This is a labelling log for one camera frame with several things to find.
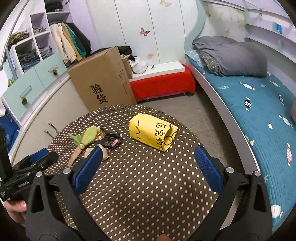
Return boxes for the left hand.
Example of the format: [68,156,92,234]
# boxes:
[3,200,27,226]

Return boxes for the right hand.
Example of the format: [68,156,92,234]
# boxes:
[157,235,171,241]

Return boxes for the blue storage box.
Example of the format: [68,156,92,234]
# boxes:
[0,111,20,152]

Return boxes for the curved white low cabinet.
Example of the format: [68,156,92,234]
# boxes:
[9,75,89,165]

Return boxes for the teal drawer cabinet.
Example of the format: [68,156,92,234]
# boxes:
[4,53,67,121]

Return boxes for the green leaf wrapper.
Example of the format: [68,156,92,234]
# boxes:
[67,126,101,168]

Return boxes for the brown polka dot tablecloth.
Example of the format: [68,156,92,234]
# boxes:
[46,105,218,240]

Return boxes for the black snack wrapper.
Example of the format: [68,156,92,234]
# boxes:
[97,128,123,150]

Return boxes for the teal bed mattress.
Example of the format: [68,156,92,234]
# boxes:
[186,58,295,230]

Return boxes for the yellow paper bag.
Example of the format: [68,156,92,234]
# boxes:
[129,113,178,152]

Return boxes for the large cardboard box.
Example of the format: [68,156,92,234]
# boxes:
[68,47,137,111]

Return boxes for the white cubby shelf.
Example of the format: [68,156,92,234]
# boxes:
[10,1,71,79]

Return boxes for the hanging jackets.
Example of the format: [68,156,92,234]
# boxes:
[50,22,92,64]

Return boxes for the grey metal handrail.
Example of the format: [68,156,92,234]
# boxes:
[1,0,29,80]

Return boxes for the red storage bench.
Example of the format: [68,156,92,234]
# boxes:
[129,61,196,101]

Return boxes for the white plastic bag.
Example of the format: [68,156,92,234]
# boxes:
[129,57,148,74]

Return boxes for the grey folded quilt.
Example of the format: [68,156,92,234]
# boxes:
[192,36,267,77]

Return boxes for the blue box on shelf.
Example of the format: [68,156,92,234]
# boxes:
[275,23,282,34]

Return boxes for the white wardrobe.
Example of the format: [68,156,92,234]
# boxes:
[86,0,198,65]

